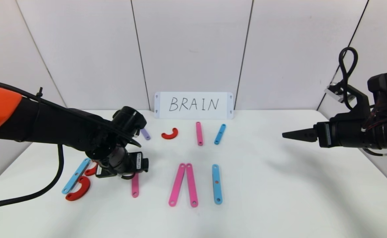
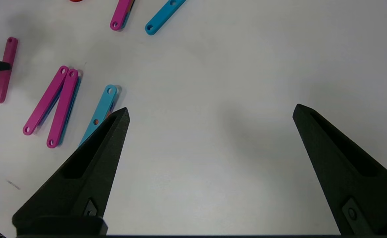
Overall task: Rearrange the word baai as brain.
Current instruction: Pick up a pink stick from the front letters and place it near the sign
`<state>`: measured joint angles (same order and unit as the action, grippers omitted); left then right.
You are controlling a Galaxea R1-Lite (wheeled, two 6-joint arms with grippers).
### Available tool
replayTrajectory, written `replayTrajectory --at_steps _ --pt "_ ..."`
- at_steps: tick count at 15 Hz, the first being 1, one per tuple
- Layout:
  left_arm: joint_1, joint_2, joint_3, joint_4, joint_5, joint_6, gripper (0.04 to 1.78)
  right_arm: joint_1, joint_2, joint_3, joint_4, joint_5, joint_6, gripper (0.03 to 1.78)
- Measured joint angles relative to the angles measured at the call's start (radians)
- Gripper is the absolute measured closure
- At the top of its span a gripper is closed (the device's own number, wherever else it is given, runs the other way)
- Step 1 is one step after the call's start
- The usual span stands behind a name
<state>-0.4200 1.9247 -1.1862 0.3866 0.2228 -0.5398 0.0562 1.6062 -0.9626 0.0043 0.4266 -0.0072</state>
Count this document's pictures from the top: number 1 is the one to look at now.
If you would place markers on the long blue flat bar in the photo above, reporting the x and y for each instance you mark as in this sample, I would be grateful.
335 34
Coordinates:
74 178

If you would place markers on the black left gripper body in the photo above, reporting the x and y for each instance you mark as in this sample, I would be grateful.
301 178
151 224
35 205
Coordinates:
140 163

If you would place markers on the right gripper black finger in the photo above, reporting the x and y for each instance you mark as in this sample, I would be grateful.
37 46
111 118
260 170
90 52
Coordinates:
304 135

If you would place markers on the black right camera bracket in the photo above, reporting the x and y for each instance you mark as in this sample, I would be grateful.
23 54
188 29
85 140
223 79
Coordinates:
362 102

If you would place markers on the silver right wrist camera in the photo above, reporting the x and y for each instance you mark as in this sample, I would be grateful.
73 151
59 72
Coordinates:
334 94

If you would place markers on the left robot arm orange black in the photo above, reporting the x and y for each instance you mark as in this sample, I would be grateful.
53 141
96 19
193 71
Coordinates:
48 129

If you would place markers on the blue bar with orange underside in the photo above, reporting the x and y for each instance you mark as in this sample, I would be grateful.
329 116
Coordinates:
216 191

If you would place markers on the pink bar with holes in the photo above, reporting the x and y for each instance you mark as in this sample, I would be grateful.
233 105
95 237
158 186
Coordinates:
192 185
199 134
177 184
135 188

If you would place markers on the short purple bar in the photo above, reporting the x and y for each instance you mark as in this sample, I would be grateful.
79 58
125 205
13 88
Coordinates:
146 135

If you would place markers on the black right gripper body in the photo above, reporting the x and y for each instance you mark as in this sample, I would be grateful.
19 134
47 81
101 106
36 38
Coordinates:
326 135

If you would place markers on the white BRAIN sign card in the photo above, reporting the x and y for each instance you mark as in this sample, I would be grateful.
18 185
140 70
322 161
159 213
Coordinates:
226 109

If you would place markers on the short blue flat bar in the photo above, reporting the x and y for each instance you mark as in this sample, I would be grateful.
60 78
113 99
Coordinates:
219 134

